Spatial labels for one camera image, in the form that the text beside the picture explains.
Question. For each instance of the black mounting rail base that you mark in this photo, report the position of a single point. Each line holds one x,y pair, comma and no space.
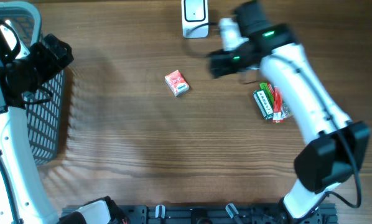
265,213

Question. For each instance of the grey plastic mesh basket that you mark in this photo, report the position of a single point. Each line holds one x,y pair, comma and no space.
23,28

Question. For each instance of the green chewing gum pack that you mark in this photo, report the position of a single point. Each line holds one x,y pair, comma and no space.
263,104

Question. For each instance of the green snack bag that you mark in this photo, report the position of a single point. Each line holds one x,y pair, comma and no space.
269,91

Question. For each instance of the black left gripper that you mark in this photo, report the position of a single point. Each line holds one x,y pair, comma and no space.
53,63

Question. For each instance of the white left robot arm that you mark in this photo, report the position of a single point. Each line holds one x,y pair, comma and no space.
22,195

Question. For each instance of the red drink mix sachet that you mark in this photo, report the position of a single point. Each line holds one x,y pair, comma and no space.
277,106

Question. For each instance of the white barcode scanner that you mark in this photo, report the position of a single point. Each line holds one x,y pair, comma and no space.
194,13

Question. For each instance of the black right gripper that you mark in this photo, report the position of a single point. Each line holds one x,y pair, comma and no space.
219,66

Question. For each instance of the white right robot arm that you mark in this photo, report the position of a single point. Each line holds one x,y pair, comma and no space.
335,146

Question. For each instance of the red small box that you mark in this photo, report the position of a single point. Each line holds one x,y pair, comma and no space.
177,83

